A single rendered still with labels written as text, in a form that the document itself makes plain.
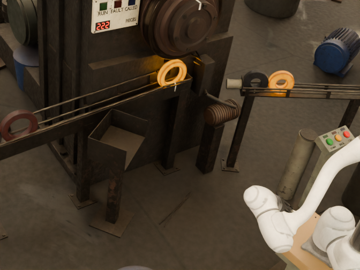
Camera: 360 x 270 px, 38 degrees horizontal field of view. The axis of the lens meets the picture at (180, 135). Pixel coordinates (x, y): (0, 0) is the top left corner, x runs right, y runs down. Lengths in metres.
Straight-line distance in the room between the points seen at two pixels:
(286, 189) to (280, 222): 1.29
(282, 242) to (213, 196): 1.28
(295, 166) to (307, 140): 0.21
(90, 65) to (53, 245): 1.01
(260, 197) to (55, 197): 1.47
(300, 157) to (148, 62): 1.09
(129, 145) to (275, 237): 0.95
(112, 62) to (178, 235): 1.07
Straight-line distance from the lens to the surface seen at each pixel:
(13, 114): 2.56
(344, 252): 2.41
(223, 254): 3.06
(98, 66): 2.73
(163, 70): 2.89
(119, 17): 2.67
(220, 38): 3.16
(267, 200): 2.17
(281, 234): 2.12
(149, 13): 2.62
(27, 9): 3.74
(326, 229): 2.53
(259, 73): 3.10
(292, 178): 3.34
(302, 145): 3.16
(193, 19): 2.65
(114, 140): 2.69
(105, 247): 2.98
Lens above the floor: 2.38
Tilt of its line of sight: 40 degrees down
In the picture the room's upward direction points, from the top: 11 degrees clockwise
